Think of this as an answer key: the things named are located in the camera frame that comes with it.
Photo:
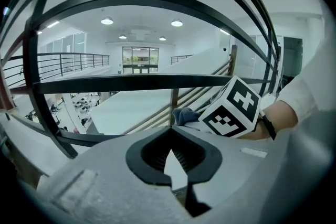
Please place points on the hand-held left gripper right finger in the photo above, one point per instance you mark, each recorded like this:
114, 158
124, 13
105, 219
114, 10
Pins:
249, 178

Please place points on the white shelving unit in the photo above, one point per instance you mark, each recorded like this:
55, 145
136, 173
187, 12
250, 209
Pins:
81, 107

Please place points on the white paper notice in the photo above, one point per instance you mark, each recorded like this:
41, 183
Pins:
68, 48

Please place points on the black dome pendant lamp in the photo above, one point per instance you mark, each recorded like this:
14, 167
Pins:
122, 36
177, 23
107, 20
162, 38

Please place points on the glass entrance doors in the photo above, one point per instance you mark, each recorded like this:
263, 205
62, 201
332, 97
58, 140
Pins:
140, 60

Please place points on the white ceiling air conditioner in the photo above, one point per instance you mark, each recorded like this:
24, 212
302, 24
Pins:
141, 34

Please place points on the dark blue cloth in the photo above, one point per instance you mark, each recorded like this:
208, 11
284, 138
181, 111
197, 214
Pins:
185, 115

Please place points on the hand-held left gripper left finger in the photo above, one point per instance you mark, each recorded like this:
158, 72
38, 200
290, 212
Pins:
105, 181

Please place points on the person's right forearm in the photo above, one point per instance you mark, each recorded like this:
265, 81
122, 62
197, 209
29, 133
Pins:
281, 115

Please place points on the dark wooden railing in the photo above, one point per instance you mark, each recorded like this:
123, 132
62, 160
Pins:
131, 82

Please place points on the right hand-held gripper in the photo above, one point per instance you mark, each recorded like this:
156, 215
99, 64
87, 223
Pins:
231, 110

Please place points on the black metal balcony railing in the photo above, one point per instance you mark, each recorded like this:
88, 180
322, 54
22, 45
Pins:
60, 63
181, 58

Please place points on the red box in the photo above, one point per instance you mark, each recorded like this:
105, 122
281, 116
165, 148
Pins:
76, 130

